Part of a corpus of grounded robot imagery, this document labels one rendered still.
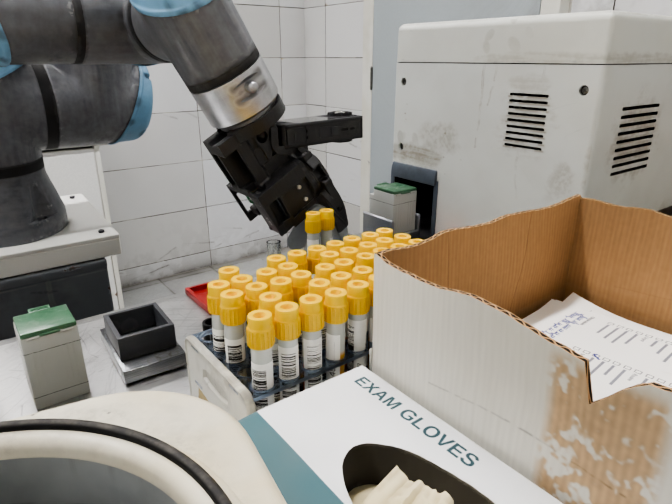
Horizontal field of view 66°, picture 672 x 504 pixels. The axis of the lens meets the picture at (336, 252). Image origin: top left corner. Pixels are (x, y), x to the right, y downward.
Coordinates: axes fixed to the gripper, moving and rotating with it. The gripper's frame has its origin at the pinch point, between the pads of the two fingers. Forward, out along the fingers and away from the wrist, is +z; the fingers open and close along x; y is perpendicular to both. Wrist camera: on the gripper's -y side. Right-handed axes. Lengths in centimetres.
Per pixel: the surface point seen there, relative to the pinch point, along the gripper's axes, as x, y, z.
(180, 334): 1.4, 21.0, -6.6
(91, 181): -158, 6, 21
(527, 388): 36.4, 11.5, -14.0
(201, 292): -6.3, 16.1, -4.0
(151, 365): 7.2, 24.5, -10.0
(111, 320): 0.3, 24.7, -12.2
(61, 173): -159, 12, 13
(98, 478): 28.8, 27.3, -22.0
